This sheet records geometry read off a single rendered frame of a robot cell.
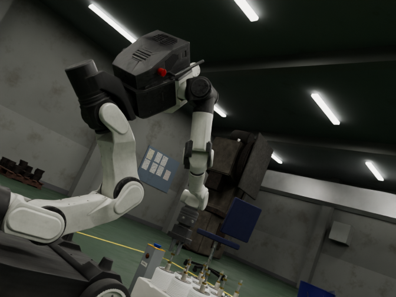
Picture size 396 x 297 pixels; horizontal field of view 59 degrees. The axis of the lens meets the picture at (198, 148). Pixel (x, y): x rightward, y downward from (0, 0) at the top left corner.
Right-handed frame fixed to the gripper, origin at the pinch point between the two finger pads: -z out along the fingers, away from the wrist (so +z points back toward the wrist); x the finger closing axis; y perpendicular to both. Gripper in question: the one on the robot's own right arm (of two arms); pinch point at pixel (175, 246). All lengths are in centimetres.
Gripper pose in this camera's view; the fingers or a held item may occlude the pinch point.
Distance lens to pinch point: 167.4
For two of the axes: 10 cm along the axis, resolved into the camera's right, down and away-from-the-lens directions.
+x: -8.6, -2.5, 4.5
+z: 3.8, -9.0, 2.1
